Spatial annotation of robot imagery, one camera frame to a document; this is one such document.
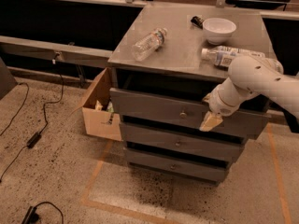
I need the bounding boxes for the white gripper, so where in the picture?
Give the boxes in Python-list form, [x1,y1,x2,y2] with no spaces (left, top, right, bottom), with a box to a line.
[199,89,240,132]

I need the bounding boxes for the grey top drawer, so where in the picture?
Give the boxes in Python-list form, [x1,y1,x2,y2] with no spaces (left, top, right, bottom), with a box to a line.
[110,88,269,139]

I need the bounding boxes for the grey drawer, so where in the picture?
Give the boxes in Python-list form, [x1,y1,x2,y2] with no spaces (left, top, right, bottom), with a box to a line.
[125,148,228,183]
[110,88,269,139]
[120,123,244,162]

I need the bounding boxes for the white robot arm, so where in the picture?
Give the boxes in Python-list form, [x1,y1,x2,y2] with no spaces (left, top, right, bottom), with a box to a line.
[199,55,299,132]

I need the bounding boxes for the grey middle drawer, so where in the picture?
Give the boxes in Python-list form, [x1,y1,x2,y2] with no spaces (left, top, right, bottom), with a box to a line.
[120,123,244,162]

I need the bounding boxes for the grey bottom drawer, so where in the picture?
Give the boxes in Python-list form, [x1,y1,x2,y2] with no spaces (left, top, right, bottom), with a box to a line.
[125,148,228,183]

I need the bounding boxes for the grey drawer cabinet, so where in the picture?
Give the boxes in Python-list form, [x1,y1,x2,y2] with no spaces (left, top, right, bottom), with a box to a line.
[109,3,275,172]

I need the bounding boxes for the labelled white plastic bottle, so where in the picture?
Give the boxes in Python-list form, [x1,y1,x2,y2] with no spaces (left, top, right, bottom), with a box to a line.
[201,46,284,74]

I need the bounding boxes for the white bowl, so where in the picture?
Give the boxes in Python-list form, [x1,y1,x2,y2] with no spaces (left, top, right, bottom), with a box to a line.
[203,18,236,45]

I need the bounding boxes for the clear empty plastic bottle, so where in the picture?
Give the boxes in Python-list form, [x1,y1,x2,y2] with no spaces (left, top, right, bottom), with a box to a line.
[132,28,167,62]

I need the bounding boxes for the small black object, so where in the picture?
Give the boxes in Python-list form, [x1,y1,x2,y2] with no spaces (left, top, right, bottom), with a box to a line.
[191,16,204,29]

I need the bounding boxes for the cardboard box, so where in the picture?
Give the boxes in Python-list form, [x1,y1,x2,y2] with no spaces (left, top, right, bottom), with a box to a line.
[75,68,121,141]

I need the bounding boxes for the grey metal rail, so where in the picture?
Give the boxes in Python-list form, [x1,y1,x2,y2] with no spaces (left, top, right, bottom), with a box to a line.
[0,35,112,68]

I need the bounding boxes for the black power adapter cable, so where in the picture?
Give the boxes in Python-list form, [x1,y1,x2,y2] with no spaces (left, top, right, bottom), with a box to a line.
[0,75,65,184]

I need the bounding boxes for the black plug with cable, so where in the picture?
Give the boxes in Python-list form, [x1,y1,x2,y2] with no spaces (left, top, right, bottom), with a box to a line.
[21,201,64,224]

